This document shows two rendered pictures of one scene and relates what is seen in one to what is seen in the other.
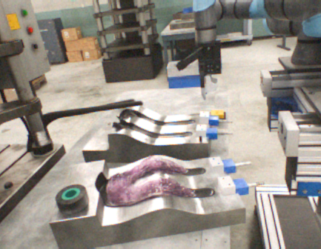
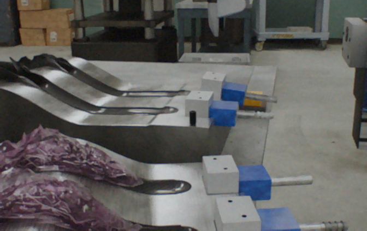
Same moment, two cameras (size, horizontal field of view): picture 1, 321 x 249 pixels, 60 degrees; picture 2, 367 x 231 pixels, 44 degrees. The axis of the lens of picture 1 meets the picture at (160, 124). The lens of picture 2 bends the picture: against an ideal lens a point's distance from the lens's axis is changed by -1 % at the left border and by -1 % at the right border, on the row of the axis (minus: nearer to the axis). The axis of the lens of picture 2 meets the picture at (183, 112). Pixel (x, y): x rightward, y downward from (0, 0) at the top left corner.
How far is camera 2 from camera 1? 39 cm
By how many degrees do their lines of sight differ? 8
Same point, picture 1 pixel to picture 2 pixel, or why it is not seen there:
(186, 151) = (155, 147)
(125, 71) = not seen: hidden behind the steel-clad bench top
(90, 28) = not seen: outside the picture
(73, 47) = (33, 21)
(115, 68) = (92, 56)
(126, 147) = (15, 127)
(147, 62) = (147, 52)
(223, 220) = not seen: outside the picture
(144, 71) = not seen: hidden behind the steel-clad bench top
